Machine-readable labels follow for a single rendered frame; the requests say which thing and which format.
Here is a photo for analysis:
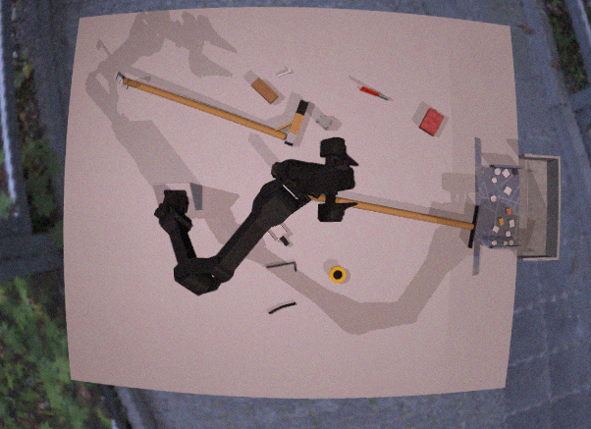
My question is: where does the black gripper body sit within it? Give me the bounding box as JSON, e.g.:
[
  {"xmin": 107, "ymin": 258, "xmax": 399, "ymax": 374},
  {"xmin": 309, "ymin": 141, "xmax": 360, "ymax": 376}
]
[{"xmin": 318, "ymin": 137, "xmax": 345, "ymax": 222}]

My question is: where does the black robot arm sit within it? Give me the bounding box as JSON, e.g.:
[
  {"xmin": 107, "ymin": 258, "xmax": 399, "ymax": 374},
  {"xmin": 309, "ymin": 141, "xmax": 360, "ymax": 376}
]
[{"xmin": 153, "ymin": 155, "xmax": 355, "ymax": 296}]

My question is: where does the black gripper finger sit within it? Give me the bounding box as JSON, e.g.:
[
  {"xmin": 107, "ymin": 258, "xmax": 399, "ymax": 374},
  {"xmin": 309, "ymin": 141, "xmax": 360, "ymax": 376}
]
[
  {"xmin": 341, "ymin": 202, "xmax": 357, "ymax": 215},
  {"xmin": 341, "ymin": 146, "xmax": 358, "ymax": 166}
]

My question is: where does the red square tile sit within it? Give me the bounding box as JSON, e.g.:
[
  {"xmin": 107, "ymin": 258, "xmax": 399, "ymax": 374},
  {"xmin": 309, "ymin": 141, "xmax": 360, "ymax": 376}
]
[{"xmin": 419, "ymin": 108, "xmax": 444, "ymax": 136}]

